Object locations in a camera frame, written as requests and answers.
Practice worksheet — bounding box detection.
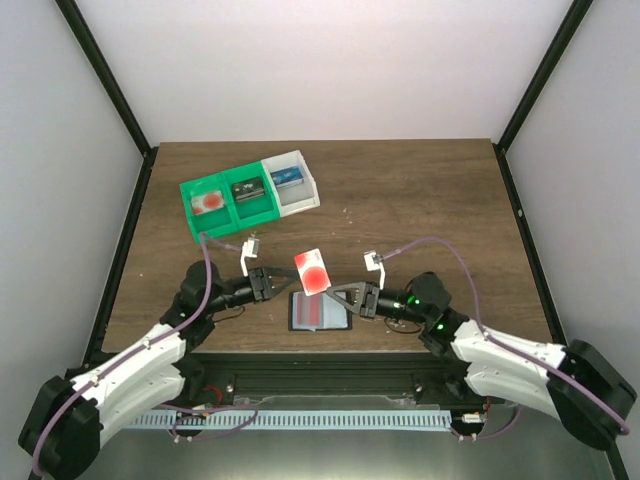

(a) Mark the black leather card holder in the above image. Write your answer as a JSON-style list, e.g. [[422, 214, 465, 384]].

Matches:
[[288, 291, 352, 332]]

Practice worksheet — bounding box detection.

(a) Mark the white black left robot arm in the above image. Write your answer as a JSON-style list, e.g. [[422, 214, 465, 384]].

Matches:
[[18, 260, 299, 479]]

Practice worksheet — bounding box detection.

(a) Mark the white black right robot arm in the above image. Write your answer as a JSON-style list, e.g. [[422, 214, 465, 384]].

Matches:
[[326, 272, 637, 451]]

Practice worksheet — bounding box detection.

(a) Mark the black card stack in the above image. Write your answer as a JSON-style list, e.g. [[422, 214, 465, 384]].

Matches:
[[231, 176, 265, 203]]

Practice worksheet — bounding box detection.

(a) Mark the red white card stack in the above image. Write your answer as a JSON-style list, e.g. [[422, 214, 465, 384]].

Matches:
[[190, 190, 226, 216]]

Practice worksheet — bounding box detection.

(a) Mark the blue card stack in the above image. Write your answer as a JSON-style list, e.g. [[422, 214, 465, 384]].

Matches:
[[270, 166, 304, 189]]

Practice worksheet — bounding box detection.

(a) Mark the white storage bin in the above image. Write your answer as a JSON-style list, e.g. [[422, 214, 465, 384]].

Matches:
[[261, 150, 320, 217]]

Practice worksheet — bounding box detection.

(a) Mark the green double storage bin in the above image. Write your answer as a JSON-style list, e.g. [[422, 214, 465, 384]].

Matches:
[[179, 162, 280, 243]]

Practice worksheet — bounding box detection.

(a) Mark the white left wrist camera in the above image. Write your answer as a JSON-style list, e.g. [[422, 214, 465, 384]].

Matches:
[[240, 235, 260, 277]]

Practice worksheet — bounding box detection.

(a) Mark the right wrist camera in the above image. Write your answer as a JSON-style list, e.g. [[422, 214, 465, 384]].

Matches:
[[363, 250, 386, 289]]

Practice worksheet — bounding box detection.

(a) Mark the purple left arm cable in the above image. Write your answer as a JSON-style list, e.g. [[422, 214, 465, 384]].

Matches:
[[29, 232, 261, 476]]

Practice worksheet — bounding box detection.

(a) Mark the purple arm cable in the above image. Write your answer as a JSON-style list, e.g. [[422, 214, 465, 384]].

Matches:
[[377, 237, 632, 442], [29, 232, 261, 476]]

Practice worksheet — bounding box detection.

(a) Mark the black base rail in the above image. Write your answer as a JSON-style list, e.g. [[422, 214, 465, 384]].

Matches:
[[174, 352, 486, 409]]

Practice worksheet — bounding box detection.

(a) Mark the light blue slotted cable duct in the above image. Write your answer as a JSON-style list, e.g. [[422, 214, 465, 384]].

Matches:
[[128, 410, 452, 432]]

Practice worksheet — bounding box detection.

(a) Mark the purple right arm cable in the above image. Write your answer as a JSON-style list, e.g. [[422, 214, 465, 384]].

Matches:
[[377, 237, 632, 442]]

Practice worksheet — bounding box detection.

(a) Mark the black frame post left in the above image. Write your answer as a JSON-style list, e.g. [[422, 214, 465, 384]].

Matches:
[[55, 0, 152, 160]]

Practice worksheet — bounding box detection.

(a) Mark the black frame post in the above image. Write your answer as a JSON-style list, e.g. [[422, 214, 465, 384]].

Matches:
[[55, 0, 152, 160], [497, 0, 596, 151]]

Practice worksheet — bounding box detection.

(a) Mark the black frame post right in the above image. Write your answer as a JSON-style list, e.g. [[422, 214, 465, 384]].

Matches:
[[497, 0, 596, 151]]

